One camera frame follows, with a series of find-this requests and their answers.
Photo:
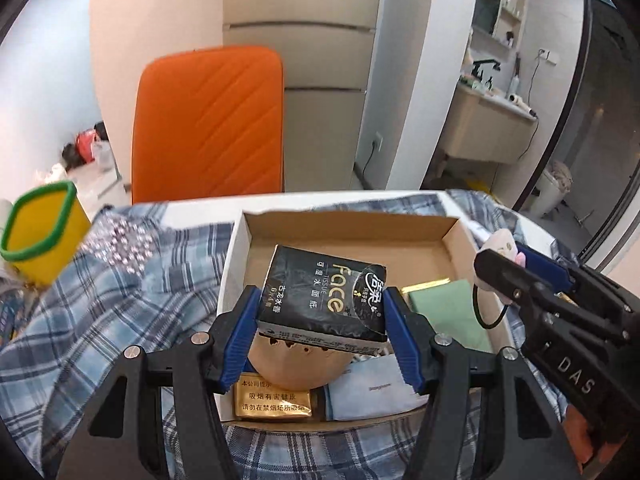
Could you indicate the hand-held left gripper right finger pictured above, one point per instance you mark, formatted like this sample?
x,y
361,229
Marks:
x,y
405,340

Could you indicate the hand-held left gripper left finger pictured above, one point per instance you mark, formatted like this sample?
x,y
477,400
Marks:
x,y
245,340

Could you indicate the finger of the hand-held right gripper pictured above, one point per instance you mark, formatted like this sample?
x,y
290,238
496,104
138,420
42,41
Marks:
x,y
547,270
510,280

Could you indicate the green case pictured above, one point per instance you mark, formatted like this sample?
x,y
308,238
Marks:
x,y
450,315

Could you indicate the light blue tissue pack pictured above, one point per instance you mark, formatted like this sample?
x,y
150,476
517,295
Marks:
x,y
370,385

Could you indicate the black tissue pack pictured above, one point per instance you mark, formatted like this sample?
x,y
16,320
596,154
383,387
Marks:
x,y
320,290

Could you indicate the cardboard box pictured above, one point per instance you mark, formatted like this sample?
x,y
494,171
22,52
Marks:
x,y
350,240

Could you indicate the person's right hand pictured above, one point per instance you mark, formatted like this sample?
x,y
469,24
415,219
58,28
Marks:
x,y
580,430

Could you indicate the blue and gold cigarette pack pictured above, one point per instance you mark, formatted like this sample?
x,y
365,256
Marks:
x,y
272,400

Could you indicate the grey cloth bundle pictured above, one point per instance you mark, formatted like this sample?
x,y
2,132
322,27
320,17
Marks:
x,y
562,175

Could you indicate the blue plaid shirt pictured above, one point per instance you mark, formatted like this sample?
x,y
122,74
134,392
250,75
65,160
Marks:
x,y
125,285

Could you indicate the dark glass door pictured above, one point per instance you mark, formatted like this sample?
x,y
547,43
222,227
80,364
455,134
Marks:
x,y
600,135

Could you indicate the sequined cloth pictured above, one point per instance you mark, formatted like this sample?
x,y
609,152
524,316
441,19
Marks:
x,y
127,245

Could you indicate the beige sink cabinet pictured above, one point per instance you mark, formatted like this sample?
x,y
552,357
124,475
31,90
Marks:
x,y
485,125

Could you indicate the white hair dryer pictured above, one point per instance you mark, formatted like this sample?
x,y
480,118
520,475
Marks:
x,y
517,102

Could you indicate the black faucet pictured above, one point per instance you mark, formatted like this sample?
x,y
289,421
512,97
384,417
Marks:
x,y
482,67

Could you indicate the orange chair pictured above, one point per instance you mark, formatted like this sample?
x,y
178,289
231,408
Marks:
x,y
210,125

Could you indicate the yellow bin with green rim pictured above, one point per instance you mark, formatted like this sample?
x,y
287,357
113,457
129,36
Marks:
x,y
45,240

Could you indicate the red bag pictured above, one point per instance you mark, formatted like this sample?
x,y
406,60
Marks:
x,y
86,145

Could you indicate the white wall outlet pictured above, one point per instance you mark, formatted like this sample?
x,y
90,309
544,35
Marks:
x,y
376,142
547,55

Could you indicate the wall mirror cabinet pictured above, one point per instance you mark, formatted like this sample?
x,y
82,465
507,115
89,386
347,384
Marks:
x,y
500,5

